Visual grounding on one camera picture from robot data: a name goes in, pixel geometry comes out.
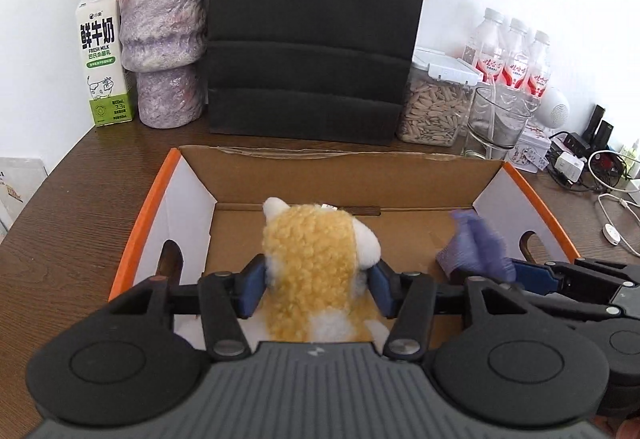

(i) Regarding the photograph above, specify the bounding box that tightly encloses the black power strip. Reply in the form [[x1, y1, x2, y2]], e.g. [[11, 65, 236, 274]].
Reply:
[[550, 131, 597, 158]]

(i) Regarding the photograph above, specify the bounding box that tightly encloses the clear sunflower seed container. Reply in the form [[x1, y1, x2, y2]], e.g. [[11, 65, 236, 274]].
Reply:
[[396, 46, 482, 148]]

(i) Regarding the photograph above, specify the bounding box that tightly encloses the black upright device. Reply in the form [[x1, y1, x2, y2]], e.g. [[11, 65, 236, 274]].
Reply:
[[587, 105, 617, 146]]

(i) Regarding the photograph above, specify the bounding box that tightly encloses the black paper bag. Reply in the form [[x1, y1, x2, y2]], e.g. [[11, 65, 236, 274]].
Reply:
[[206, 0, 436, 148]]

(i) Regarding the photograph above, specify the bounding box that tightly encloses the white and green milk carton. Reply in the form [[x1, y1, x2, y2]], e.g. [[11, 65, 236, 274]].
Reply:
[[75, 0, 135, 128]]

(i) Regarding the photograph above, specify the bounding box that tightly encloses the white round speaker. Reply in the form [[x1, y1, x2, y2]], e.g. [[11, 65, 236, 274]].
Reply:
[[532, 88, 571, 136]]

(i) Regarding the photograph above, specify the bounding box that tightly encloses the yellow and white plush toy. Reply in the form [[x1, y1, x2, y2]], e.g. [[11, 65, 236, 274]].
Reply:
[[257, 196, 392, 346]]

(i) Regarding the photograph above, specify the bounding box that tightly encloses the orange cardboard box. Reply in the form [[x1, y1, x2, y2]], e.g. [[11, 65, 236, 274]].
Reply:
[[107, 145, 585, 351]]

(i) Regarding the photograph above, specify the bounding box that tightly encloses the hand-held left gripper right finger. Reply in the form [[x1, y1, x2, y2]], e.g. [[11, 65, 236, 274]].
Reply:
[[368, 261, 532, 361]]

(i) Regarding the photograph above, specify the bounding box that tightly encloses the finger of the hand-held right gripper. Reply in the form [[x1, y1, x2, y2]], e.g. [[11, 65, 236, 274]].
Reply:
[[505, 290, 626, 324], [510, 258, 581, 296]]

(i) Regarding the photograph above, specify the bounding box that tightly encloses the clear glass cup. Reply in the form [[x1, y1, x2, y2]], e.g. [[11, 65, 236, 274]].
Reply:
[[461, 86, 542, 162]]

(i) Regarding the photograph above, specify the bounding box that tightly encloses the white cable with round switch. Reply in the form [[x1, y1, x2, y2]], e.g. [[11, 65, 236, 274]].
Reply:
[[597, 191, 640, 251]]

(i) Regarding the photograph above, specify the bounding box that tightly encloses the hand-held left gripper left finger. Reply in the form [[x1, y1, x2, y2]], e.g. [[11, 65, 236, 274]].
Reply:
[[107, 254, 269, 362]]

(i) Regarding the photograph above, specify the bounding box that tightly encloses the purple cloth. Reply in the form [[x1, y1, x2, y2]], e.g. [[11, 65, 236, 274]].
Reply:
[[436, 209, 518, 283]]

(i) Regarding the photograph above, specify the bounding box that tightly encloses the purple textured vase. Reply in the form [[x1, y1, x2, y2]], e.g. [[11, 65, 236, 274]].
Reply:
[[117, 0, 209, 128]]

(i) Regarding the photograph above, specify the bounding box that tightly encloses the white board with yellow print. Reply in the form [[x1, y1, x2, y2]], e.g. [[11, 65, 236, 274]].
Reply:
[[0, 156, 49, 231]]

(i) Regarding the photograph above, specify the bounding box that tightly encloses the red label water bottle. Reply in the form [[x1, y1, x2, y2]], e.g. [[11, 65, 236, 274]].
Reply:
[[497, 18, 532, 92], [465, 8, 506, 86], [525, 30, 553, 100]]

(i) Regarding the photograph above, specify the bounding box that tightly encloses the white plug charger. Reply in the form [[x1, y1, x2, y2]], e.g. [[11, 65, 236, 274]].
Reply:
[[552, 150, 587, 182]]

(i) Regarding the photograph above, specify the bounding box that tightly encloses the small green spray bottle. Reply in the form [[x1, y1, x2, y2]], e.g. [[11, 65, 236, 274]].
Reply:
[[620, 139, 640, 177]]

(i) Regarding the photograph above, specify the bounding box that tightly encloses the floral patterned tin box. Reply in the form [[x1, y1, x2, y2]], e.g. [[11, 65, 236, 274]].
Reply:
[[505, 126, 554, 174]]

